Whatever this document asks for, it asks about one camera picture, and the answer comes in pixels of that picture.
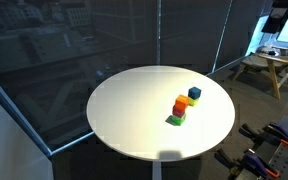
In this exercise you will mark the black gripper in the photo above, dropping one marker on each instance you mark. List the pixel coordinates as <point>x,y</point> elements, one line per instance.
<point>279,16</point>

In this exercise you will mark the orange cube block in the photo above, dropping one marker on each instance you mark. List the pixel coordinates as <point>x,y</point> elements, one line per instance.
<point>182,101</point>

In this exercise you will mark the blue cube block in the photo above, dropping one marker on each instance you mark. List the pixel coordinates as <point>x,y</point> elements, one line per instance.
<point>194,92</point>

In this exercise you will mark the magenta cube block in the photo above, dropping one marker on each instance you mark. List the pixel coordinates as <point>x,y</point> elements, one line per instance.
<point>177,112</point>

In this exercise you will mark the green cube block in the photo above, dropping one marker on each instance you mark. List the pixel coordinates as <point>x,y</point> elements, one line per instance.
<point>178,119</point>

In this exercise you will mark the small items on chair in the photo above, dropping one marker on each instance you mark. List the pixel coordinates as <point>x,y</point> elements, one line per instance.
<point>269,50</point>

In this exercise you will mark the wooden lounge chair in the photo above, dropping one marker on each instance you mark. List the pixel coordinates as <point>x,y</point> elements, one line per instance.
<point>270,61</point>

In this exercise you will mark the white table pedestal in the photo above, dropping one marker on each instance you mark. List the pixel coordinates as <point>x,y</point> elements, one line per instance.
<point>156,170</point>

